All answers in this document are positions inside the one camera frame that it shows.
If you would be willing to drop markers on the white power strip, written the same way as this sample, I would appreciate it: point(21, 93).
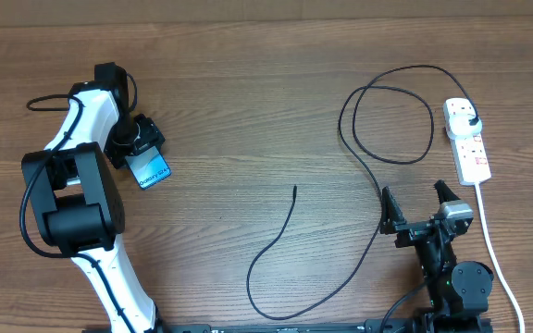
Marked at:
point(470, 158)

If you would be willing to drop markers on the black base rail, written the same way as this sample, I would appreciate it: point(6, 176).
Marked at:
point(289, 328)

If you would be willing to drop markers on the white charger plug adapter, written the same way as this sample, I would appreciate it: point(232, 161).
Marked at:
point(460, 127)

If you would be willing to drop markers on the Samsung Galaxy smartphone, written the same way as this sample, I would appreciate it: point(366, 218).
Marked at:
point(148, 168)

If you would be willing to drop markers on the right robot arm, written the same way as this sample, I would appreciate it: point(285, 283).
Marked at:
point(458, 291)

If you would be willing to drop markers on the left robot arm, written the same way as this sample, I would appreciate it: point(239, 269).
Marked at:
point(71, 207)

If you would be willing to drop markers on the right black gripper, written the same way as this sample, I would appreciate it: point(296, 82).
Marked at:
point(410, 231)

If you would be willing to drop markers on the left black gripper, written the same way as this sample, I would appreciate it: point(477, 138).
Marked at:
point(151, 135)

